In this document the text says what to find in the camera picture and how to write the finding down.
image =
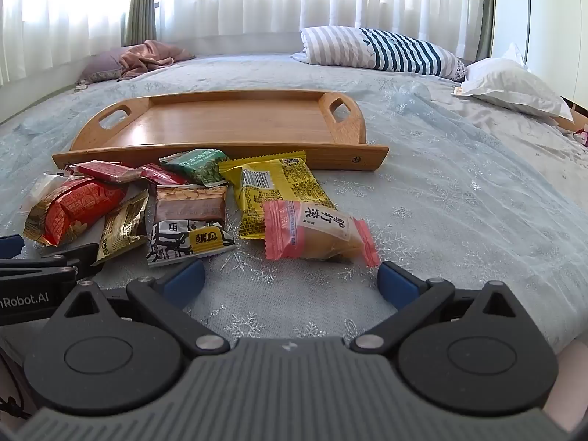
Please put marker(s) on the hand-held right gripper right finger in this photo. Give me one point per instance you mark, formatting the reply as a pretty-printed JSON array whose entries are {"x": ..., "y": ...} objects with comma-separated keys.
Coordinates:
[{"x": 397, "y": 285}]

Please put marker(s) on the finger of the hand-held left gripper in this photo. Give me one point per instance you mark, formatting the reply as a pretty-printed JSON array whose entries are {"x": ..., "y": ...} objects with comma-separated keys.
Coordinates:
[
  {"x": 73, "y": 257},
  {"x": 11, "y": 246}
]

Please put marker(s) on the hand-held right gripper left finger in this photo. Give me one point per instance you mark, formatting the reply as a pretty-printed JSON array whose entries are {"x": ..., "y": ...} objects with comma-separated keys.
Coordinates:
[{"x": 183, "y": 282}]

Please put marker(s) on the red and gold snack packet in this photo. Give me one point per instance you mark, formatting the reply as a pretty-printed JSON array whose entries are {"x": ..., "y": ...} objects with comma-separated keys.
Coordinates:
[{"x": 69, "y": 211}]

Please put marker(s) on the clear packet with white snack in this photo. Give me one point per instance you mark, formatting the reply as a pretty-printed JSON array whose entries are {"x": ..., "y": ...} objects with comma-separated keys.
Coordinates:
[{"x": 43, "y": 188}]

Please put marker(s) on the peanut print snack packet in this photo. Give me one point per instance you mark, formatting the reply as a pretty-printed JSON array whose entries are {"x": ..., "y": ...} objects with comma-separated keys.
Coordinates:
[{"x": 188, "y": 209}]

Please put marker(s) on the pink pastry packet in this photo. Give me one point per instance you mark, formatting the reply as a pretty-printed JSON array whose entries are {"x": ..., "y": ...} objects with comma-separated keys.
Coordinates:
[{"x": 312, "y": 234}]

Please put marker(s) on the yellow snack packet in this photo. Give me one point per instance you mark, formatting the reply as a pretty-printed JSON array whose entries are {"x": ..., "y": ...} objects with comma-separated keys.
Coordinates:
[{"x": 275, "y": 183}]

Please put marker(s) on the wooden tray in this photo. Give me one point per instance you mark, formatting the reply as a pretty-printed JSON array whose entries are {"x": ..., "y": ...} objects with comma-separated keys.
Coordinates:
[{"x": 229, "y": 119}]

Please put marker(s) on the flat red snack packet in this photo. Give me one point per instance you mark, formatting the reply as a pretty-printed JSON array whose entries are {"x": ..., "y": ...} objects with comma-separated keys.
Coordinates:
[{"x": 108, "y": 172}]

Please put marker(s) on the glossy red snack bar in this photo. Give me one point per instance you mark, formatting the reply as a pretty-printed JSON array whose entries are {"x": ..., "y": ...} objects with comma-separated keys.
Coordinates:
[{"x": 161, "y": 175}]

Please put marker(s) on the green pea snack packet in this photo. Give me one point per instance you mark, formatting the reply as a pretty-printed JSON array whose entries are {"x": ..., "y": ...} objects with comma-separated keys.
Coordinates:
[{"x": 200, "y": 165}]

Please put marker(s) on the small pale object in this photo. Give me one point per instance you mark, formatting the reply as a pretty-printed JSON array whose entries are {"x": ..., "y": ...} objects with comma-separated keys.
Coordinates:
[{"x": 81, "y": 86}]

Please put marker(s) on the purple pillow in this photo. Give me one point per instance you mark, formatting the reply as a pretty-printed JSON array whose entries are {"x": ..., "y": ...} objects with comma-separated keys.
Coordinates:
[{"x": 103, "y": 64}]

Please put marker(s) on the pink blanket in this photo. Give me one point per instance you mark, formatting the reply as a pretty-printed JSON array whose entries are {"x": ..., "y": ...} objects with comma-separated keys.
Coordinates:
[{"x": 151, "y": 57}]

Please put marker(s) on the white pillow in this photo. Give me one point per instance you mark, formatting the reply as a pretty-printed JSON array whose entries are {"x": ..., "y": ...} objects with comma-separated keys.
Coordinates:
[{"x": 505, "y": 82}]

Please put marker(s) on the striped pillow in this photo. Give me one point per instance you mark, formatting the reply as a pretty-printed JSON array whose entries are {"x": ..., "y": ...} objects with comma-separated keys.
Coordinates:
[{"x": 367, "y": 50}]

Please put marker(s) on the wooden headboard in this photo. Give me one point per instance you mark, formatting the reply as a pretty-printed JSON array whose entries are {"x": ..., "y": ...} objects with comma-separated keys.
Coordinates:
[{"x": 574, "y": 112}]

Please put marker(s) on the green curtain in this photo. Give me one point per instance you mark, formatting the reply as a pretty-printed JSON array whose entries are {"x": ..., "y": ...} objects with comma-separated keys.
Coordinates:
[
  {"x": 140, "y": 4},
  {"x": 485, "y": 9}
]

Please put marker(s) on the white wardrobe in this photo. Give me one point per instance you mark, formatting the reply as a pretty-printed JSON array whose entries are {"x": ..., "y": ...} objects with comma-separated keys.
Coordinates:
[{"x": 556, "y": 18}]

